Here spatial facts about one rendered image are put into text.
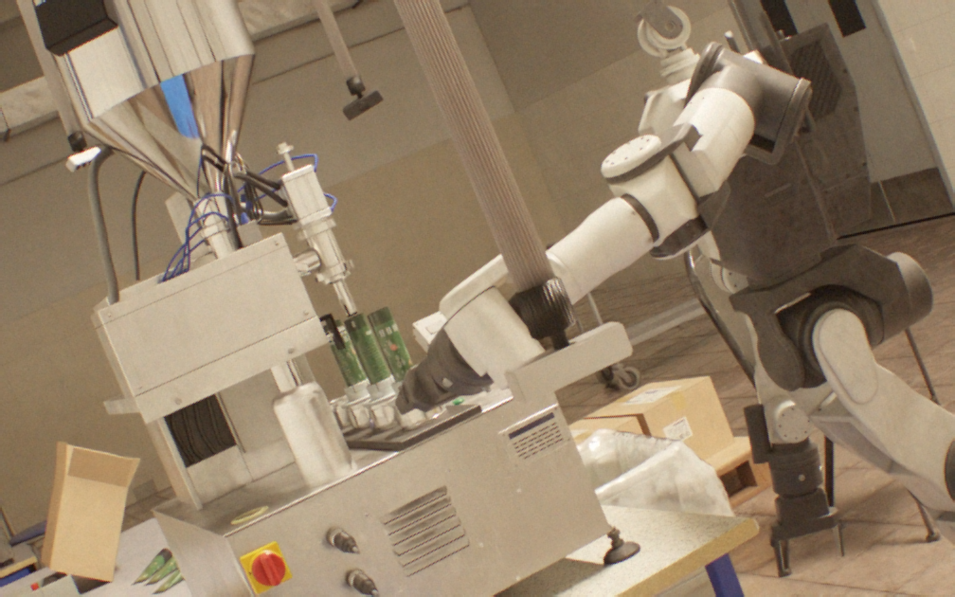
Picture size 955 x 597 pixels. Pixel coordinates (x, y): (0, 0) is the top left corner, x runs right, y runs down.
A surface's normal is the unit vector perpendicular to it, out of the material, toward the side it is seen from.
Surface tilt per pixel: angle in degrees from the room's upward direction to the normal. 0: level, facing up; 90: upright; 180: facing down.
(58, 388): 90
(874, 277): 90
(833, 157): 91
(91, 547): 90
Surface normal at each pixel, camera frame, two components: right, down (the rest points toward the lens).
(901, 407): 0.65, 0.10
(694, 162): -0.43, 0.53
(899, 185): -0.85, 0.38
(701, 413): 0.41, -0.11
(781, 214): 0.07, 0.25
